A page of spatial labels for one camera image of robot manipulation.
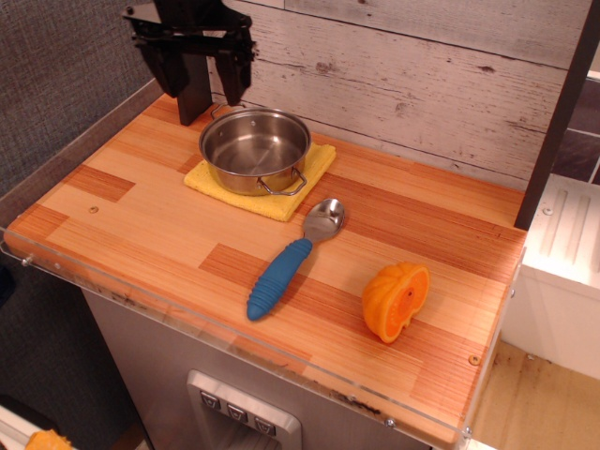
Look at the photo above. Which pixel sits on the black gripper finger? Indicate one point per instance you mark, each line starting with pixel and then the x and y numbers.
pixel 167 66
pixel 234 71

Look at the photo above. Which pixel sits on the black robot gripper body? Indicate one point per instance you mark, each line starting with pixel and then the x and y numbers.
pixel 208 28

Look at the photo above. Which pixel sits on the stainless steel pot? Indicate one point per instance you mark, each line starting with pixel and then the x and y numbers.
pixel 257 152

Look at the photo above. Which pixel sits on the yellow folded cloth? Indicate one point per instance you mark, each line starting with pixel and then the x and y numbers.
pixel 277 207

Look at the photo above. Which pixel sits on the orange plastic pumpkin half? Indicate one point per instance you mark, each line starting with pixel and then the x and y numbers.
pixel 393 297

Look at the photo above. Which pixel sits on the grey metal cabinet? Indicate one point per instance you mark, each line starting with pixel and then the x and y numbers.
pixel 154 357

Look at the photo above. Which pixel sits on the silver control panel with buttons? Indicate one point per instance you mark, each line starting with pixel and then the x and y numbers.
pixel 229 418

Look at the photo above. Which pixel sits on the orange toy bottom left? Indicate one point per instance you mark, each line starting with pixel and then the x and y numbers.
pixel 39 440

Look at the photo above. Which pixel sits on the dark left vertical post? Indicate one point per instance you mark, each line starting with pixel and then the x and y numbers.
pixel 192 98

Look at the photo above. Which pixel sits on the dark vertical post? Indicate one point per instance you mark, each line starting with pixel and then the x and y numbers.
pixel 567 102
pixel 192 98

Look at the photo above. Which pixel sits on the blue handled metal spoon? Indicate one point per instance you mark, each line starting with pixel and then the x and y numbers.
pixel 322 222

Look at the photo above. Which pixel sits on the dark right vertical post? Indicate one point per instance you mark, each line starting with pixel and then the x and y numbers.
pixel 567 102

